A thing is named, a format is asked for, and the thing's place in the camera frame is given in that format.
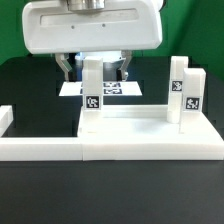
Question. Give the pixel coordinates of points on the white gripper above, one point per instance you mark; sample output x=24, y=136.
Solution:
x=69, y=26

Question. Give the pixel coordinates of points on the white desk top tray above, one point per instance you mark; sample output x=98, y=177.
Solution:
x=151, y=124

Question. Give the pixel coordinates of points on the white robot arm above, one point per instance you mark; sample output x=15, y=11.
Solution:
x=100, y=56

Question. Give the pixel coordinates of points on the marker tag sheet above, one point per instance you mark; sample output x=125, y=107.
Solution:
x=107, y=88

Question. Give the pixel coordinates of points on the white U-shaped fence frame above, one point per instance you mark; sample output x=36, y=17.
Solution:
x=84, y=149

